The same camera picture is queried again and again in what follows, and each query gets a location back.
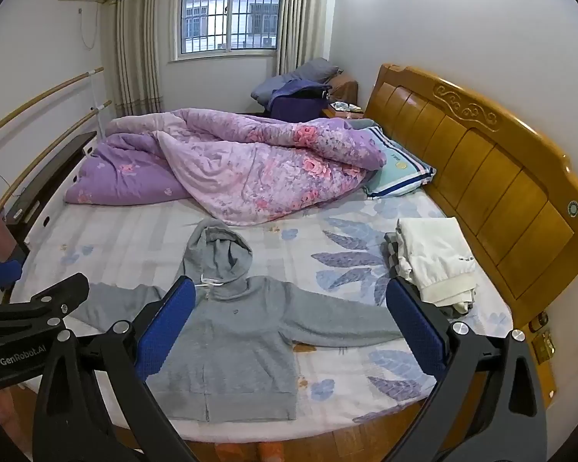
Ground wooden nightstand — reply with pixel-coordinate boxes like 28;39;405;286
323;102;365;120

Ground dark folded garment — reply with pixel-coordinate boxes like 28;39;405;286
383;232;477;319

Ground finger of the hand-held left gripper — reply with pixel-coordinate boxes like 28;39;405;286
0;224;30;295
0;272;90;347

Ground barred window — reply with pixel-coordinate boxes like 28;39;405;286
172;0;286;62

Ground white folded pants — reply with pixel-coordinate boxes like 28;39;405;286
396;216;479;308

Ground grey hoodie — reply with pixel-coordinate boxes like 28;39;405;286
70;218;408;424

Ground dark purple cloth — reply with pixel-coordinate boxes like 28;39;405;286
270;84;332;120

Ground brown chair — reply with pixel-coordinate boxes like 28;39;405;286
330;74;358;104

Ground wooden bed headboard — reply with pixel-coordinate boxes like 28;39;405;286
363;62;578;328

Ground purple floral quilt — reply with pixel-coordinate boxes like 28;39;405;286
64;108;387;227

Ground air conditioner cable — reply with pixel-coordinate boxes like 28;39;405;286
77;1;99;50

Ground striped curtain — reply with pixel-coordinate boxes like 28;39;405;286
276;0;335;75
113;0;165;116

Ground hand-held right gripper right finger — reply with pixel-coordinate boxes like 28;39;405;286
371;278;547;462

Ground brass wall socket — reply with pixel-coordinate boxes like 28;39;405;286
532;330;557;364

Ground leaf print bed sheet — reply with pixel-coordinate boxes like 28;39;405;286
10;192;514;441

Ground wooden bed frame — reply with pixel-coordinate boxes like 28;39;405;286
173;395;444;462

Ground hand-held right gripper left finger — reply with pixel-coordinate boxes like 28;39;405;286
33;276;198;462

